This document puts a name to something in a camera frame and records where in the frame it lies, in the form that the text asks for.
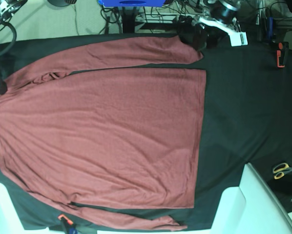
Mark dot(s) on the orange black clamp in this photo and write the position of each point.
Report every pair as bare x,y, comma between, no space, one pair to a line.
67,225
282,54

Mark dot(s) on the yellow-handled scissors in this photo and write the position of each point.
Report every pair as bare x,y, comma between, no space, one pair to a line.
281,170

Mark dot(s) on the blue box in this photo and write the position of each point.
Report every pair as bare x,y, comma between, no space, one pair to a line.
131,3

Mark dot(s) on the orange black clamp bottom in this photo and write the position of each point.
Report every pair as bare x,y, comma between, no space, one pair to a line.
67,225

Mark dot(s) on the black table cloth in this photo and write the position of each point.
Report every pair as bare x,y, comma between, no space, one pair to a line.
248,118

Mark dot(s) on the red long-sleeve T-shirt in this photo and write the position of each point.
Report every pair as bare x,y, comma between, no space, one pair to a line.
102,127

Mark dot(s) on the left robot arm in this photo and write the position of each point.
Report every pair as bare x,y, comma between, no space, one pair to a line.
218,20

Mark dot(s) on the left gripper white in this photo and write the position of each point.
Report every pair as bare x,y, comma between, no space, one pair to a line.
210,39

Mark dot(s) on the orange black clamp right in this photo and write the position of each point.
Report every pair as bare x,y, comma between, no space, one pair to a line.
282,54

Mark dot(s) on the white power strip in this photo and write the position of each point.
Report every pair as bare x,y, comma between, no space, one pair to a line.
156,18

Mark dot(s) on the black table stand post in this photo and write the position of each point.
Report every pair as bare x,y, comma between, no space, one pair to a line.
128,15

